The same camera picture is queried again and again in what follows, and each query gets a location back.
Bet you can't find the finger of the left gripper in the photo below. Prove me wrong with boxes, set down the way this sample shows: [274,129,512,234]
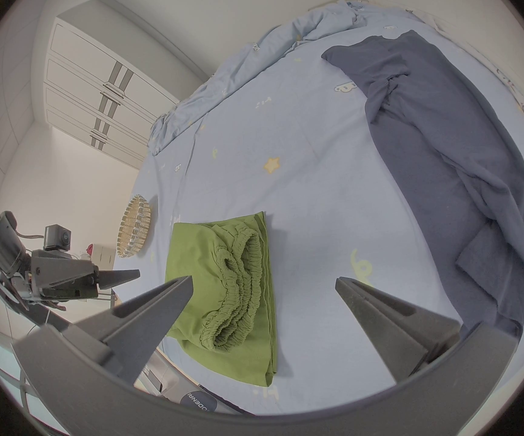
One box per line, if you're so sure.
[98,269,141,290]

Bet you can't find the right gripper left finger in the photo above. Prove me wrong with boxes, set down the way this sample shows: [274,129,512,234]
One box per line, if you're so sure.
[64,275,195,387]

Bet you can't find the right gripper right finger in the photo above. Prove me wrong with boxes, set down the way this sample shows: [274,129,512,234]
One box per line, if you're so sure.
[335,276,463,386]

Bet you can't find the green shorts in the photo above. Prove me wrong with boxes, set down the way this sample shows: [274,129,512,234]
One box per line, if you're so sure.
[165,212,280,388]

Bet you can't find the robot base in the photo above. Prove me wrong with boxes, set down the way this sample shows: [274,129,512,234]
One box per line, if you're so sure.
[144,352,254,418]

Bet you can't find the round woven basket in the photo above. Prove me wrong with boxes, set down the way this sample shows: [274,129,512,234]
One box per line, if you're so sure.
[116,194,152,259]

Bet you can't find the bed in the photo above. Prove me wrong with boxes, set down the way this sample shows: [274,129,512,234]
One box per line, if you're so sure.
[112,0,524,418]

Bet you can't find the dark blue garment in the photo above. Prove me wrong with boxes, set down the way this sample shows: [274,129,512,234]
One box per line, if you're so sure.
[321,30,524,336]

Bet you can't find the white wardrobe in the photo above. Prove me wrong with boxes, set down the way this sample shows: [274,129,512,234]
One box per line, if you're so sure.
[44,0,209,171]

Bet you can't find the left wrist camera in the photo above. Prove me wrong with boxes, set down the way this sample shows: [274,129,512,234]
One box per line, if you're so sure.
[44,225,72,253]

